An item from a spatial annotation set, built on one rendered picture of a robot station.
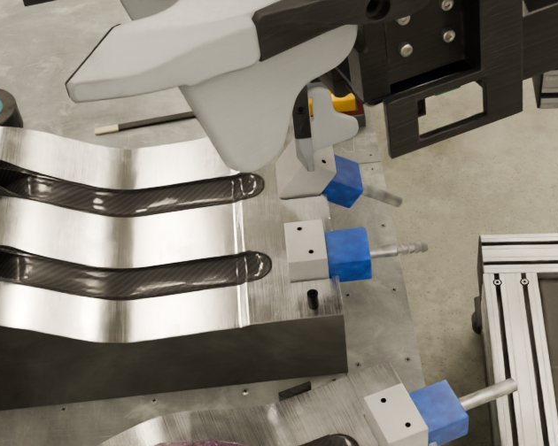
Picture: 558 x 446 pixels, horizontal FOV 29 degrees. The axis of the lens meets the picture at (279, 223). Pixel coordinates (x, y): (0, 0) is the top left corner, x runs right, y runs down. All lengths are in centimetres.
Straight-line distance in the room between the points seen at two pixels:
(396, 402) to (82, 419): 31
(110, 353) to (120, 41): 71
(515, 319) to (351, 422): 90
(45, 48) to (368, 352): 66
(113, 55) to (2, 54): 118
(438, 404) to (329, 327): 12
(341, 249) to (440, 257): 121
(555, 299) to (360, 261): 92
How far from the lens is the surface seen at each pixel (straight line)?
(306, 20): 31
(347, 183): 108
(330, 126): 99
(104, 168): 114
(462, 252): 221
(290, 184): 106
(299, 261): 98
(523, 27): 40
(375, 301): 109
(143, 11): 40
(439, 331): 208
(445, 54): 38
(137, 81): 31
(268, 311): 98
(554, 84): 140
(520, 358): 177
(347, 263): 99
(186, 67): 31
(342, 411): 95
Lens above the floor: 165
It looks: 46 degrees down
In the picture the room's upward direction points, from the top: 7 degrees counter-clockwise
